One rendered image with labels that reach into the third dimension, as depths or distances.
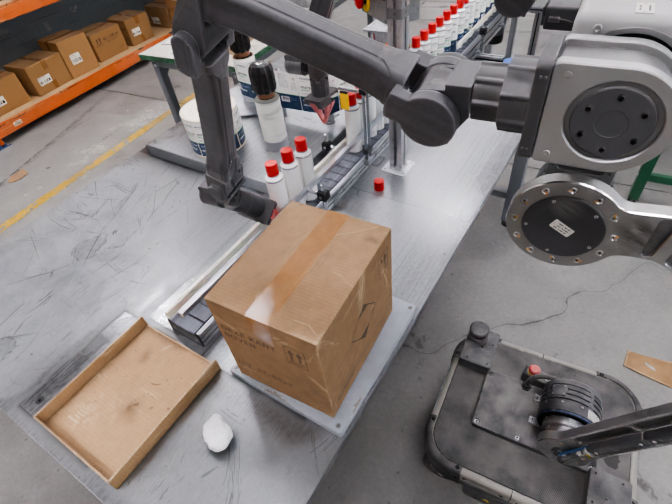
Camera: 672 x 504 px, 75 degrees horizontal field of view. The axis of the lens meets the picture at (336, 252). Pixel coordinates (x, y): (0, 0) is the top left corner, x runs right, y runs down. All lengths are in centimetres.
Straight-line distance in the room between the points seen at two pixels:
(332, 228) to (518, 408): 101
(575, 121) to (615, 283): 195
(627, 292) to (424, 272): 143
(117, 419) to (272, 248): 52
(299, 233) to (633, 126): 58
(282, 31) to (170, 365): 79
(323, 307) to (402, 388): 121
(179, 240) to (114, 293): 24
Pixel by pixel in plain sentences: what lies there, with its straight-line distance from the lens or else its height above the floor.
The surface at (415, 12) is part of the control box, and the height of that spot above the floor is 131.
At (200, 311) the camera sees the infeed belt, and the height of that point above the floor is 88.
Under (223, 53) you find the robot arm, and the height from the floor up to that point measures 145.
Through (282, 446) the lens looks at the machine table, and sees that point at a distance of 97.
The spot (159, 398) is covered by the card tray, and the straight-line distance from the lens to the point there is 110.
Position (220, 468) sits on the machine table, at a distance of 99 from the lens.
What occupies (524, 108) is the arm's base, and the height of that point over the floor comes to 145.
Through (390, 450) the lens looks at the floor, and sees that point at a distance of 183.
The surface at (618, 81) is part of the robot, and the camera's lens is 55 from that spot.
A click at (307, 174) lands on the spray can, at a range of 129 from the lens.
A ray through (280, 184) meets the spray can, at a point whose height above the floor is 103.
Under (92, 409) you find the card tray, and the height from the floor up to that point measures 83.
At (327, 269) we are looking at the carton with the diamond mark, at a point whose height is 112.
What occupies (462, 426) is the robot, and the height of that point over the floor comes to 24.
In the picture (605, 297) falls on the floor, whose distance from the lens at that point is 240.
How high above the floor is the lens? 171
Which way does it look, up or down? 45 degrees down
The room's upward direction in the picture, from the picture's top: 8 degrees counter-clockwise
